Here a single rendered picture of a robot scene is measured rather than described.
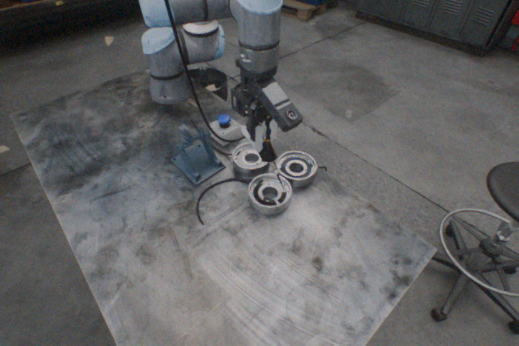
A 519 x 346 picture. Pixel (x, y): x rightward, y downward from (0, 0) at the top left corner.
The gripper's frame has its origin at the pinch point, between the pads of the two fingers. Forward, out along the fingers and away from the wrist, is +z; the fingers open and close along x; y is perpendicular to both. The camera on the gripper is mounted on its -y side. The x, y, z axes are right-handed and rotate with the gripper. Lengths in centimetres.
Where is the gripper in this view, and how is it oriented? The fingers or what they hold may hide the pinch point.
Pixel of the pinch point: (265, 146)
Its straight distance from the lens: 70.5
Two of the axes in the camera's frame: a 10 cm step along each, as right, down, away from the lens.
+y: -6.8, -5.0, 5.3
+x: -7.3, 4.6, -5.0
